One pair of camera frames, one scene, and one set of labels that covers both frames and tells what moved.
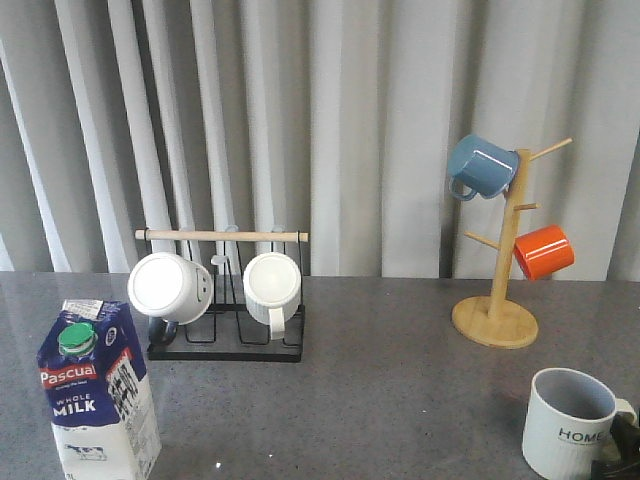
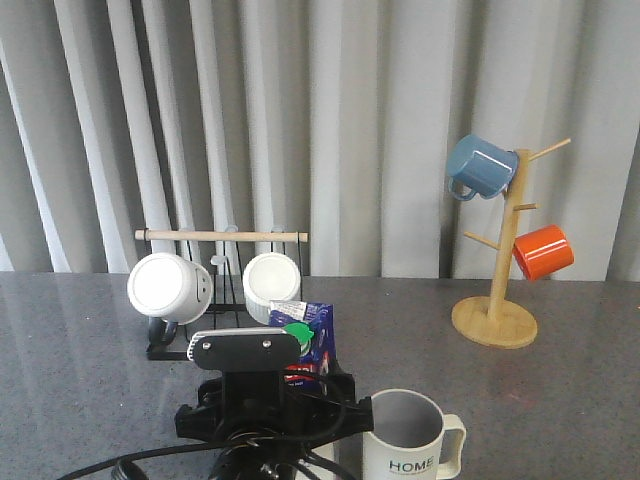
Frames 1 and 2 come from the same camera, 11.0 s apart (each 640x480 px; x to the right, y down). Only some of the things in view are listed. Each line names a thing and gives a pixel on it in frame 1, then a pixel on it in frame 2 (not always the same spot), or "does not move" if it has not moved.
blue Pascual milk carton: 97,394 -> 314,325
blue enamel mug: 476,165 does not move
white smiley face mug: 169,287 does not move
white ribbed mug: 272,290 does not move
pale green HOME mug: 568,424 -> 412,439
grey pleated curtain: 328,116 does not move
